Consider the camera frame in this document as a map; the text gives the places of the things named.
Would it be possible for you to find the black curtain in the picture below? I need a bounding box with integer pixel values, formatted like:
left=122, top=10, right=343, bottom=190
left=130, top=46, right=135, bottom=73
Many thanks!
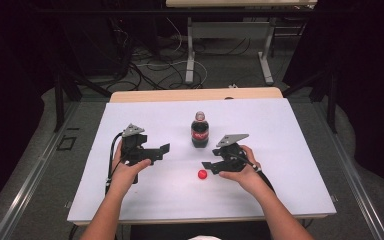
left=0, top=0, right=64, bottom=222
left=281, top=0, right=384, bottom=198

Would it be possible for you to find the white table mat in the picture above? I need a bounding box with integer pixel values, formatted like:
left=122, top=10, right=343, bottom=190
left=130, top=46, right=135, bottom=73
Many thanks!
left=67, top=98, right=338, bottom=223

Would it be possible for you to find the wooden table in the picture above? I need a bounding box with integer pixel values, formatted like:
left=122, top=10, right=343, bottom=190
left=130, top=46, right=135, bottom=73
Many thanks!
left=67, top=87, right=338, bottom=226

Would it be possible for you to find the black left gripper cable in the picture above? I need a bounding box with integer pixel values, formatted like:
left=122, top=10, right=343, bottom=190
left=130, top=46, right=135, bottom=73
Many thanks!
left=104, top=131, right=125, bottom=197

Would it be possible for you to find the black floor cable tangle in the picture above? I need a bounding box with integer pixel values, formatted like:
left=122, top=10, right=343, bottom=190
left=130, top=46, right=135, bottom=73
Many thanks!
left=111, top=16, right=252, bottom=92

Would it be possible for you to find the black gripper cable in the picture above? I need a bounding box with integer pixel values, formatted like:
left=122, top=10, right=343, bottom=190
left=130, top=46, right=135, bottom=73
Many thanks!
left=232, top=154, right=277, bottom=195
left=104, top=131, right=125, bottom=197

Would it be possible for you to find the desk with white legs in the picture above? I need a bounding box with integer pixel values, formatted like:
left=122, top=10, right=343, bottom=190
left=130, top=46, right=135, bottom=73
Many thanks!
left=165, top=0, right=318, bottom=86

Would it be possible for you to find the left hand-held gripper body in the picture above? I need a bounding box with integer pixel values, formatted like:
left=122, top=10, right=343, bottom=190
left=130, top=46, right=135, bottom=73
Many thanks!
left=119, top=123, right=163, bottom=168

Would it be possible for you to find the black metal stand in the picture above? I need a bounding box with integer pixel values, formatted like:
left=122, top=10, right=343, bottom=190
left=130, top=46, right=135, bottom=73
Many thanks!
left=52, top=71, right=113, bottom=133
left=281, top=66, right=340, bottom=135

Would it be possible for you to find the person's right hand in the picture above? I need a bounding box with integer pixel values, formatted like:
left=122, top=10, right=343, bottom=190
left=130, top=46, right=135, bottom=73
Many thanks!
left=218, top=144, right=265, bottom=198

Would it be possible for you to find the white floor cable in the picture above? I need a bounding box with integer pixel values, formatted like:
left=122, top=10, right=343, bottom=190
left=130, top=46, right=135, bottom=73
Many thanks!
left=135, top=17, right=209, bottom=90

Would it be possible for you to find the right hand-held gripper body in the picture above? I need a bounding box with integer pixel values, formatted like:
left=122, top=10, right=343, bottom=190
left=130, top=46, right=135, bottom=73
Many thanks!
left=211, top=133, right=250, bottom=175

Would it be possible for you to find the cola bottle with red label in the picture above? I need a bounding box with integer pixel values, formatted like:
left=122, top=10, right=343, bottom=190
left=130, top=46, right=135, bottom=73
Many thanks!
left=190, top=110, right=211, bottom=149

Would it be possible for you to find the black equipment box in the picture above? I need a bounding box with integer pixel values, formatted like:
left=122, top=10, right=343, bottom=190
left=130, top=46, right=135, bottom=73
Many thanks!
left=61, top=14, right=133, bottom=78

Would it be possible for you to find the person's left hand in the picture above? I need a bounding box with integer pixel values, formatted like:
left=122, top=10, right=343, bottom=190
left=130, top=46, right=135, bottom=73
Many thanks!
left=107, top=140, right=153, bottom=198

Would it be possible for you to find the metal floor rail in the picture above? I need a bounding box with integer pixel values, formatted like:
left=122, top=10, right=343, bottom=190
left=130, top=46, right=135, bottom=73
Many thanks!
left=312, top=101, right=384, bottom=240
left=0, top=101, right=82, bottom=240

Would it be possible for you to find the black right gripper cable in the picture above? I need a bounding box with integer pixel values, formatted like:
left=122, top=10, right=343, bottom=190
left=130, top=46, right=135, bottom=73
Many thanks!
left=232, top=154, right=277, bottom=195

